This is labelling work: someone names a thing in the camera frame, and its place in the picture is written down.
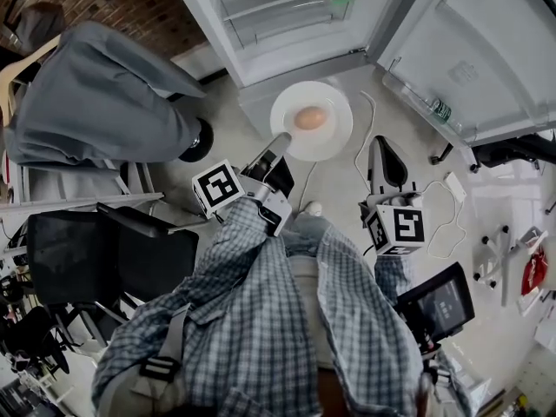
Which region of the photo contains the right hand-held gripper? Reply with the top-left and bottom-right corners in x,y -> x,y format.
358,135 -> 427,257

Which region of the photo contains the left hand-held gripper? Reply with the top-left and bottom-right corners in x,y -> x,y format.
191,131 -> 296,237

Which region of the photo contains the brown egg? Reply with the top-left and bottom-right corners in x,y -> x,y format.
293,106 -> 327,130

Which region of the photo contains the white round plate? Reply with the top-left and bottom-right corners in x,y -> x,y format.
269,80 -> 354,162

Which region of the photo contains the white refrigerator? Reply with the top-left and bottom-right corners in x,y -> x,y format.
164,0 -> 556,147

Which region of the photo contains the person's right forearm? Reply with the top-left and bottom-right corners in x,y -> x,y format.
373,252 -> 418,299

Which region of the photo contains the person's left forearm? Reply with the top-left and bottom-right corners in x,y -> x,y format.
199,197 -> 286,290

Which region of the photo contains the white power adapter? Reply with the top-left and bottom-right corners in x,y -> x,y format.
442,171 -> 468,203

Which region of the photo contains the clear bottle with green label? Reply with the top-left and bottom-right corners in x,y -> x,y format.
419,96 -> 464,134

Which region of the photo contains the person's leg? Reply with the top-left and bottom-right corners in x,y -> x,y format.
281,213 -> 331,258

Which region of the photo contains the black wheel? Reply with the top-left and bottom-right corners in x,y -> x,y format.
177,117 -> 215,163

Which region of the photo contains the black armrest office chair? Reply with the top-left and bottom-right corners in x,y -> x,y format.
429,132 -> 556,175

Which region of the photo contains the white swivel chair base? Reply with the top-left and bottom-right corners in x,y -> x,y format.
473,223 -> 551,308

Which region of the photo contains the black screen device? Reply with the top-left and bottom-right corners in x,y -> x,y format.
395,261 -> 475,342

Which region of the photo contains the person's plaid shirt torso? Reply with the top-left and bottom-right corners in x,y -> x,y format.
90,222 -> 474,417

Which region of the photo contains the red bag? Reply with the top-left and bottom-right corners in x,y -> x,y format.
520,249 -> 549,297

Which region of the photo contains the black mesh office chair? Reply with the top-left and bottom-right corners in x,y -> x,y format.
26,202 -> 200,308

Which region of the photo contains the white cabinet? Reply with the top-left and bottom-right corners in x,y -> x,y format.
434,345 -> 507,412

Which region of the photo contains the beige wooden hanger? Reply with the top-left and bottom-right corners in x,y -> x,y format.
0,32 -> 62,125

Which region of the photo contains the black swivel chair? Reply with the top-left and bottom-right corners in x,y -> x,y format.
0,306 -> 70,377

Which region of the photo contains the white cable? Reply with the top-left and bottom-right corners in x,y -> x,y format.
297,89 -> 468,260

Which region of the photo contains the grey shoulder strap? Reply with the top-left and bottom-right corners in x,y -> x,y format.
138,304 -> 192,380
419,343 -> 453,417

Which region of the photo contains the white perforated metal frame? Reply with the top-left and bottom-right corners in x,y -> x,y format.
0,162 -> 166,216

